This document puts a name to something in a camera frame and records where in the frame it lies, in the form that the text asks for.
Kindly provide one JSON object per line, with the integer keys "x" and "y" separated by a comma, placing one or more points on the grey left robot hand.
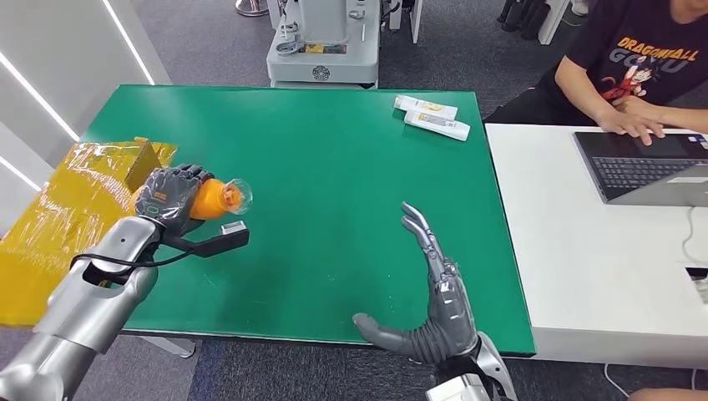
{"x": 166, "y": 193}

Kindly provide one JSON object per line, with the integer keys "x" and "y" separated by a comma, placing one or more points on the person's right hand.
{"x": 630, "y": 126}

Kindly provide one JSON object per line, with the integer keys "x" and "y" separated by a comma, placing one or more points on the person's left hand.
{"x": 641, "y": 106}

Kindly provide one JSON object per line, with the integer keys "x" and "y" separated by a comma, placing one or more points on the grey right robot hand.
{"x": 448, "y": 315}

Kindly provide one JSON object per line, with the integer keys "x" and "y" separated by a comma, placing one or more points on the orange plastic bottle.
{"x": 213, "y": 199}

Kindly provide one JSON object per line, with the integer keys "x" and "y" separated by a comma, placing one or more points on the white robot base machine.
{"x": 323, "y": 66}

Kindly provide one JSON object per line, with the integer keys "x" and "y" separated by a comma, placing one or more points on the grey laptop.
{"x": 636, "y": 166}

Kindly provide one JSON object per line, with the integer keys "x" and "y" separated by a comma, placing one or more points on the person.
{"x": 669, "y": 395}
{"x": 636, "y": 50}

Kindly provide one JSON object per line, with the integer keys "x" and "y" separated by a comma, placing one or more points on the yellow taped cardboard box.
{"x": 55, "y": 232}

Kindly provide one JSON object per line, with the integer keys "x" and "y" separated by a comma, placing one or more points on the white table leg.
{"x": 171, "y": 347}

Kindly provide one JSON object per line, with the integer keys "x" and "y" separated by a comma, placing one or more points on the grey device with screen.
{"x": 698, "y": 282}

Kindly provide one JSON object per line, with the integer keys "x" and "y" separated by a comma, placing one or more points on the white tube with grey label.
{"x": 438, "y": 126}

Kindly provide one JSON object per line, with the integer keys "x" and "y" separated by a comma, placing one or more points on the chrome stand base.
{"x": 251, "y": 7}

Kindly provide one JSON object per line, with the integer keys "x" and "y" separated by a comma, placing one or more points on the white tube with yellow print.
{"x": 425, "y": 107}

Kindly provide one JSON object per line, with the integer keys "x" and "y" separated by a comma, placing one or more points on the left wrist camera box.
{"x": 221, "y": 241}

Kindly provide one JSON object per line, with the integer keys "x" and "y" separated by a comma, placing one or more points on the white furniture post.
{"x": 416, "y": 19}

